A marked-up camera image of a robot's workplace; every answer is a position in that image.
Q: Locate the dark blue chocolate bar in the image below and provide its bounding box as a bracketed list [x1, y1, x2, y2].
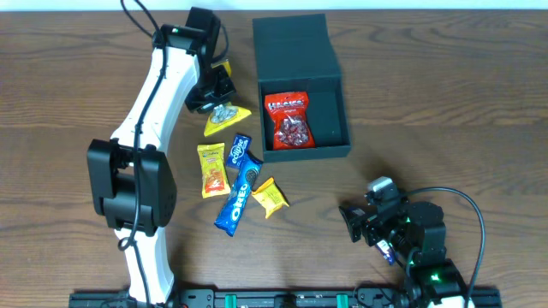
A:
[375, 240, 396, 265]

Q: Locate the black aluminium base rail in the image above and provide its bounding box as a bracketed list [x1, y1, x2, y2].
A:
[68, 287, 503, 308]

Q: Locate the blue Oreo cookie pack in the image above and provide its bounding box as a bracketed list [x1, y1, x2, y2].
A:
[214, 152, 262, 237]

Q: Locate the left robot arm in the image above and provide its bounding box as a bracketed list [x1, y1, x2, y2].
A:
[69, 7, 235, 307]

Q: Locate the blue Eclipse mint box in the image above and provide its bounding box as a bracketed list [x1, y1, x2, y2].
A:
[226, 133, 252, 169]

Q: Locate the dark green open box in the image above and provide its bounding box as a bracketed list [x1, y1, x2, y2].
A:
[253, 14, 352, 163]

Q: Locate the yellow orange snack packet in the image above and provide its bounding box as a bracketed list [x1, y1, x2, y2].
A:
[197, 143, 230, 198]

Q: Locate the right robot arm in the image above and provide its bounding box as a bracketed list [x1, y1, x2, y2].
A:
[339, 184, 485, 307]

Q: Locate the small yellow cracker packet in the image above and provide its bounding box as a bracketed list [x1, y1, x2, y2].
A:
[252, 177, 289, 219]

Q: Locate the yellow Hacks candy bag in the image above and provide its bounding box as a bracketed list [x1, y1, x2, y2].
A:
[203, 58, 253, 138]

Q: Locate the red Hacks candy bag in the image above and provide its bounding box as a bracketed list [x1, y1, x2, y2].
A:
[265, 92, 315, 151]

